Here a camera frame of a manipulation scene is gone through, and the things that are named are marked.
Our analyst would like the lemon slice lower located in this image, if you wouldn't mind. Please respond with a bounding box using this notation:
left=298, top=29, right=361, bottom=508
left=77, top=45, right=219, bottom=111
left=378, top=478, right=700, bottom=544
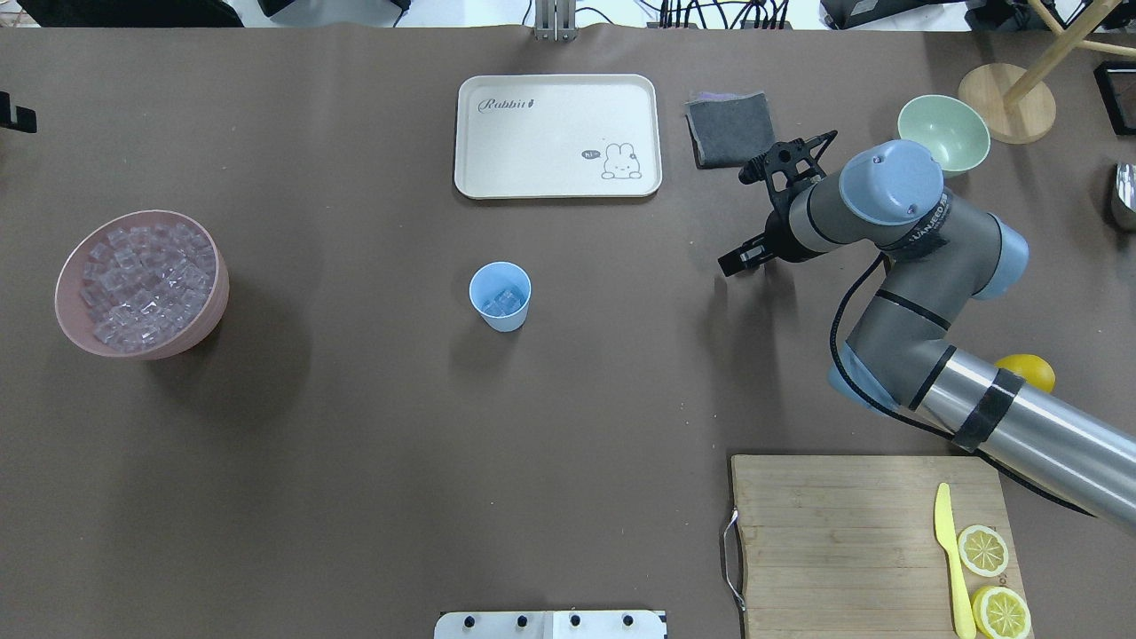
left=971, top=586, right=1033, bottom=638

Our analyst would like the mint green bowl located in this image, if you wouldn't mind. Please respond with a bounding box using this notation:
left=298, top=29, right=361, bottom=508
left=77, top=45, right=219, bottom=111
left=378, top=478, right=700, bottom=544
left=896, top=94, right=991, bottom=179

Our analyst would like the lemon slice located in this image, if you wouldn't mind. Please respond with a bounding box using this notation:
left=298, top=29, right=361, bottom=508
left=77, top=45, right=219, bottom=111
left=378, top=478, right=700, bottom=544
left=957, top=525, right=1010, bottom=578
left=971, top=586, right=1033, bottom=638

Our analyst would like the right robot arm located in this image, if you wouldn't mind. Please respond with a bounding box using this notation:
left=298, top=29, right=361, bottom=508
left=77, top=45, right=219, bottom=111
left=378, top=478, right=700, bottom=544
left=719, top=132, right=1135, bottom=530

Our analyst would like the black metal glass rack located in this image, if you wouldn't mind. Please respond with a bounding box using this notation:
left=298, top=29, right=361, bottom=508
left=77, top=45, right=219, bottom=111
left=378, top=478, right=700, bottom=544
left=1093, top=61, right=1135, bottom=135

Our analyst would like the wooden cutting board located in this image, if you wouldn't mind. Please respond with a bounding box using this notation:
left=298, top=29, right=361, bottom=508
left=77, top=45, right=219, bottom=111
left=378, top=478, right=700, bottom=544
left=728, top=454, right=1025, bottom=638

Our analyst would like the pink bowl of ice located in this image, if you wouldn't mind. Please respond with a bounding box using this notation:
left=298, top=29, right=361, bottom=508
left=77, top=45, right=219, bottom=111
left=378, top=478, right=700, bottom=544
left=55, top=210, right=229, bottom=360

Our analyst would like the light blue plastic cup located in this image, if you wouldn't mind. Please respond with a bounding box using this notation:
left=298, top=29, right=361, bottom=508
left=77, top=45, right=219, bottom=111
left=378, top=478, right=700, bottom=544
left=468, top=260, right=532, bottom=333

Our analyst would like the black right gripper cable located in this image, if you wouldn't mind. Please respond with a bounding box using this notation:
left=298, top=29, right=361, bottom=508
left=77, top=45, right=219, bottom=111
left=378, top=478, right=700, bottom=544
left=829, top=254, right=1093, bottom=516

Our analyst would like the yellow lemon near board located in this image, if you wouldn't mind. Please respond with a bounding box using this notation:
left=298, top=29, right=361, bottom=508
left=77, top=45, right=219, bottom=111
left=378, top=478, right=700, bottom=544
left=995, top=352, right=1056, bottom=393

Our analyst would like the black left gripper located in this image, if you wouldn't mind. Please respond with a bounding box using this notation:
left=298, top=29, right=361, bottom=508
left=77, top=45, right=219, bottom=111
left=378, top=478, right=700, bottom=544
left=0, top=91, right=39, bottom=134

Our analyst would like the yellow plastic knife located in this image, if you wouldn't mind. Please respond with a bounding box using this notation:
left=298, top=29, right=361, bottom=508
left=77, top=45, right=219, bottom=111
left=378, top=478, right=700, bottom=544
left=933, top=483, right=977, bottom=638

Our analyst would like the aluminium frame post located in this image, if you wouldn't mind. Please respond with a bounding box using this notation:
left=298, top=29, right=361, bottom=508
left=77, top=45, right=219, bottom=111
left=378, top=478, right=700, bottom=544
left=532, top=0, right=579, bottom=42

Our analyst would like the cream rabbit tray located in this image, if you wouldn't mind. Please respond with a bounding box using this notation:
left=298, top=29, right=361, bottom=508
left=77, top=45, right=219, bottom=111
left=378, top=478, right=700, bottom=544
left=454, top=74, right=665, bottom=200

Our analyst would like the steel ice scoop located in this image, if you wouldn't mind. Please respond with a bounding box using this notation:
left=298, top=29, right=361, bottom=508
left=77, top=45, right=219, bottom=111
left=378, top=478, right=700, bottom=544
left=1110, top=161, right=1136, bottom=233

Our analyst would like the wooden glass stand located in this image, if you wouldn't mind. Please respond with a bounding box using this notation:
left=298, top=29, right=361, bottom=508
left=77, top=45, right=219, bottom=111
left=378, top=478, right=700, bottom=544
left=958, top=1, right=1135, bottom=146

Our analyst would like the grey folded cloth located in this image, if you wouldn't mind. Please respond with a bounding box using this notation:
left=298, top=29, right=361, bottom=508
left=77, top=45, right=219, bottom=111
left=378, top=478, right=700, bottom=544
left=684, top=91, right=777, bottom=171

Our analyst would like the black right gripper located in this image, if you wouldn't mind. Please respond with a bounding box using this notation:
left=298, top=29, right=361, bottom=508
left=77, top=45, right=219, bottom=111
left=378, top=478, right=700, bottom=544
left=717, top=130, right=840, bottom=279

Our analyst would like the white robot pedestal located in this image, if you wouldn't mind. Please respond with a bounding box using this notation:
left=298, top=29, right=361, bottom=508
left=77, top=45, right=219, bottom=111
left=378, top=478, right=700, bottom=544
left=434, top=609, right=669, bottom=638

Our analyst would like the lemon slice upper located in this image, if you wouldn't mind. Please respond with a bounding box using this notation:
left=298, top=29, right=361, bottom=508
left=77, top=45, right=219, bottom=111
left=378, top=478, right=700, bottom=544
left=957, top=525, right=1010, bottom=578

